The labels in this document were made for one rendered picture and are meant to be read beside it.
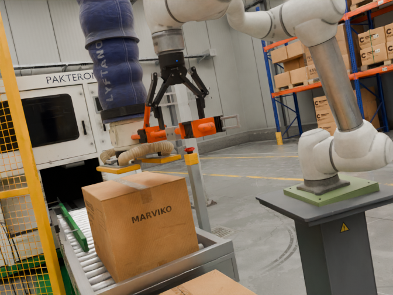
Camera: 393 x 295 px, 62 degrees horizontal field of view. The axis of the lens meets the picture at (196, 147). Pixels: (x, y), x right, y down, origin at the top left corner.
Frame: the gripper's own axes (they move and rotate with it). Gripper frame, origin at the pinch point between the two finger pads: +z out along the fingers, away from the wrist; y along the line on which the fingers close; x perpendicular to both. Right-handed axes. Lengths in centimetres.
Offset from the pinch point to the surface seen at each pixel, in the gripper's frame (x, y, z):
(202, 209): -92, -42, 72
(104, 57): -50, 8, -26
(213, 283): -17, -8, 69
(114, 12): -48, 1, -43
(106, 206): -45, 22, 34
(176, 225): -44, -6, 53
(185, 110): -330, -145, 32
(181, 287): -23, 3, 70
